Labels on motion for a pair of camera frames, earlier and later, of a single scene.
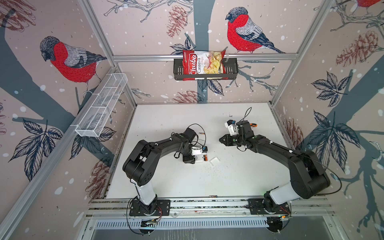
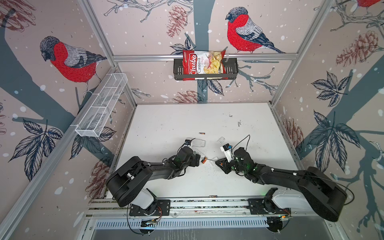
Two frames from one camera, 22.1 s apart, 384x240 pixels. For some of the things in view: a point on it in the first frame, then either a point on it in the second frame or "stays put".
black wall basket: (230, 71) stays put
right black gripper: (227, 144) to (224, 167)
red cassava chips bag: (197, 62) stays put
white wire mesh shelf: (101, 104) stays put
